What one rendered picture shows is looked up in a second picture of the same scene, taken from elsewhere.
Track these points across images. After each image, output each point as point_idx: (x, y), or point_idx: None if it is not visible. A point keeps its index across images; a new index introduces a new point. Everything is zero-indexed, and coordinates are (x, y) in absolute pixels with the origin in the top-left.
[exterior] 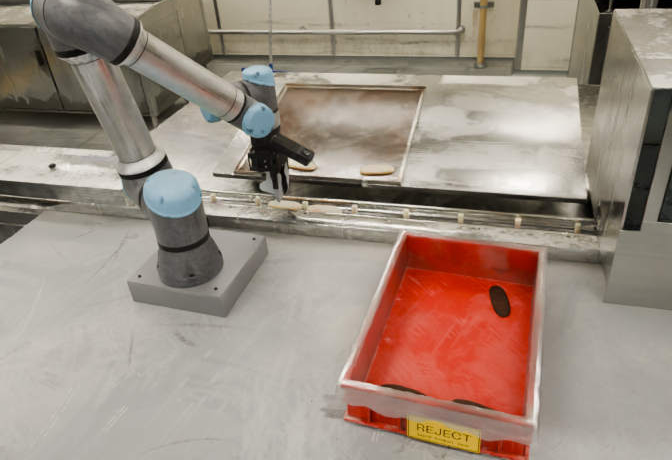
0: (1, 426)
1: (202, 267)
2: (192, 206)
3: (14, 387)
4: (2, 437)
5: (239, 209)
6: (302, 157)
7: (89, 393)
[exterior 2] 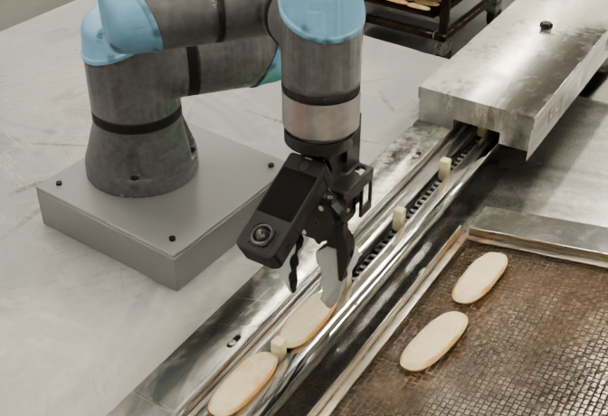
0: (27, 75)
1: (88, 152)
2: (86, 53)
3: (79, 77)
4: (10, 77)
5: (321, 243)
6: (244, 227)
7: (15, 119)
